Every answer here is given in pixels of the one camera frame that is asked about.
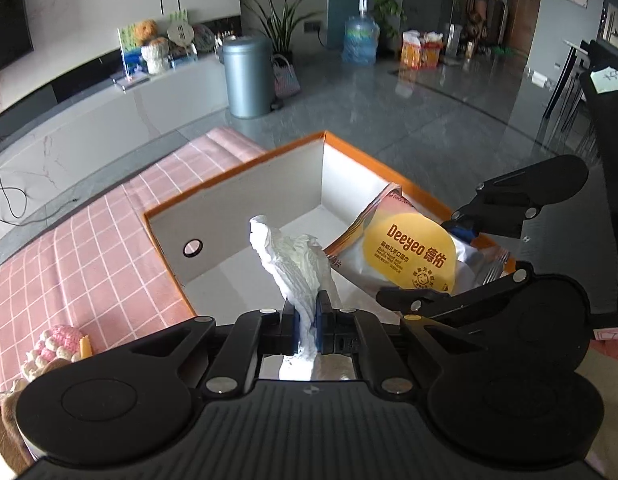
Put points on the right potted green plant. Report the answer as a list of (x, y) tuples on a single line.
[(279, 24)]

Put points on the silver yellow wipes packet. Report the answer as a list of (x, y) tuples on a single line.
[(391, 244)]

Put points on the pink white knitted cloth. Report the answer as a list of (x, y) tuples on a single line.
[(58, 342)]

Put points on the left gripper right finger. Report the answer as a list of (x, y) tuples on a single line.
[(361, 335)]

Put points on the grey metal trash bin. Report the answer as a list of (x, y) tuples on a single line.
[(248, 71)]

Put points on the brown teddy bear figure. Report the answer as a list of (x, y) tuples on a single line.
[(154, 49)]

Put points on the white marble tv cabinet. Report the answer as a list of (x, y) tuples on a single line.
[(37, 170)]

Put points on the round paper fan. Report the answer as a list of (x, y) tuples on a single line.
[(181, 37)]

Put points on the colourful picture board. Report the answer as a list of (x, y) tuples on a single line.
[(134, 67)]

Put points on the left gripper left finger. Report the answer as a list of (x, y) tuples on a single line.
[(237, 350)]

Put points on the pink checkered tablecloth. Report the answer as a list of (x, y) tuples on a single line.
[(99, 271)]

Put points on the orange gift bag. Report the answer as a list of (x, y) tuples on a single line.
[(420, 49)]

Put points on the small woven handbag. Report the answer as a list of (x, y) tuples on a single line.
[(286, 83)]

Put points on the blue water jug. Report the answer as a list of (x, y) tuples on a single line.
[(361, 37)]

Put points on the orange cardboard box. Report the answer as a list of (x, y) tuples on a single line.
[(316, 186)]

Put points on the white tissue paper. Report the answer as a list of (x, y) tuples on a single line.
[(300, 269)]

